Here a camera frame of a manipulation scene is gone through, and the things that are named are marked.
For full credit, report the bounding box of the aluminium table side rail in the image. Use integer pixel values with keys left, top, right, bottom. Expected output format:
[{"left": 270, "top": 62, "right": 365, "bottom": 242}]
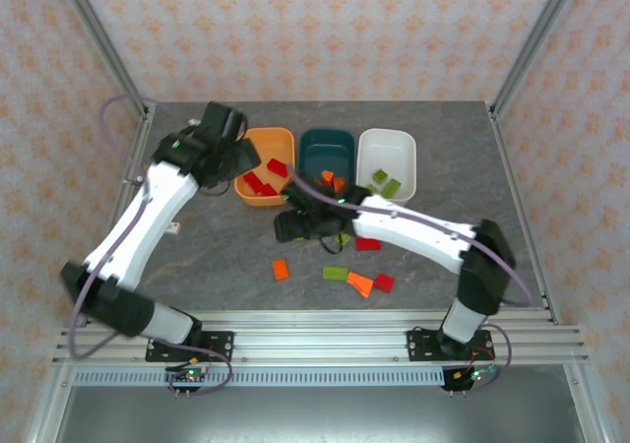
[
  {"left": 24, "top": 102, "right": 158, "bottom": 443},
  {"left": 489, "top": 102, "right": 609, "bottom": 443}
]

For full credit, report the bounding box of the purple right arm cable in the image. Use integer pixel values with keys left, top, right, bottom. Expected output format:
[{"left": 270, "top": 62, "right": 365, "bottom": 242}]
[{"left": 284, "top": 162, "right": 536, "bottom": 395}]

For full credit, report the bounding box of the thin black left camera cable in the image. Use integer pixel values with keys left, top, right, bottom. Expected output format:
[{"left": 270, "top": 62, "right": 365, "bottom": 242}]
[{"left": 199, "top": 176, "right": 232, "bottom": 197}]

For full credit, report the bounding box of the orange wedge lego piece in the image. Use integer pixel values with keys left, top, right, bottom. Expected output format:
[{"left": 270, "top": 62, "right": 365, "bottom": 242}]
[{"left": 346, "top": 272, "right": 374, "bottom": 297}]

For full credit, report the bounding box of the small circuit board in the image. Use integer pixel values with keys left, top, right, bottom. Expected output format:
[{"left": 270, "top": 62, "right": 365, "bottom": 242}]
[
  {"left": 164, "top": 366, "right": 211, "bottom": 398},
  {"left": 442, "top": 363, "right": 498, "bottom": 395}
]

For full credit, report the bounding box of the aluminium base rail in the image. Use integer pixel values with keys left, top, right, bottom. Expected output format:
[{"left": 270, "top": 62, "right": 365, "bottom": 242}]
[{"left": 51, "top": 308, "right": 591, "bottom": 367}]

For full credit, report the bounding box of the thin black camera cable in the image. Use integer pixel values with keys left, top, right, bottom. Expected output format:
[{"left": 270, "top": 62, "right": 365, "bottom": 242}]
[
  {"left": 199, "top": 176, "right": 232, "bottom": 197},
  {"left": 318, "top": 233, "right": 347, "bottom": 255}
]

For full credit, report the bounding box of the teal plastic container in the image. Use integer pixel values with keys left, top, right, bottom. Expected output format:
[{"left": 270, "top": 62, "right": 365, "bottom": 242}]
[{"left": 297, "top": 127, "right": 356, "bottom": 198}]

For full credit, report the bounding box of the aluminium frame post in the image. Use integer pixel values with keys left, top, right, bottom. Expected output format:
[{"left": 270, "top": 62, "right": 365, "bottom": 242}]
[
  {"left": 489, "top": 0, "right": 587, "bottom": 119},
  {"left": 51, "top": 0, "right": 149, "bottom": 119}
]

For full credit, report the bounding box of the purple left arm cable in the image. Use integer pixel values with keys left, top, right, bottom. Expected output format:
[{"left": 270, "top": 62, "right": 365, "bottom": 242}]
[{"left": 66, "top": 93, "right": 233, "bottom": 398}]

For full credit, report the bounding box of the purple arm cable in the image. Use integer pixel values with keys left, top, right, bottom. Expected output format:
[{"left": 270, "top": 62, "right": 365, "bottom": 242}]
[
  {"left": 66, "top": 93, "right": 233, "bottom": 398},
  {"left": 284, "top": 162, "right": 536, "bottom": 395}
]

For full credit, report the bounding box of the grey metal panel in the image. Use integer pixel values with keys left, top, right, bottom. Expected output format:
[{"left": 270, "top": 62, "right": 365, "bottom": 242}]
[{"left": 53, "top": 386, "right": 587, "bottom": 443}]

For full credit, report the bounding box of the slotted grey cable duct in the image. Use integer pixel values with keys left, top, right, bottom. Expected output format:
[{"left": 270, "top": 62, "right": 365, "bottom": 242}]
[{"left": 72, "top": 369, "right": 447, "bottom": 389}]

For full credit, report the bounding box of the white plastic container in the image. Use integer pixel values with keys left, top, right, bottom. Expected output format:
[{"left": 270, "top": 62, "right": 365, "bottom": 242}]
[{"left": 356, "top": 127, "right": 418, "bottom": 207}]

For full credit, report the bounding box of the orange plastic container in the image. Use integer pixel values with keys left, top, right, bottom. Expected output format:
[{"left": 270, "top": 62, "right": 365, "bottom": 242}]
[{"left": 233, "top": 126, "right": 296, "bottom": 209}]

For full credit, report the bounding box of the thin black right camera cable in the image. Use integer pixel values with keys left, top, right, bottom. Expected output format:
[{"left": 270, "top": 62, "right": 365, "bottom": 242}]
[{"left": 318, "top": 233, "right": 347, "bottom": 255}]

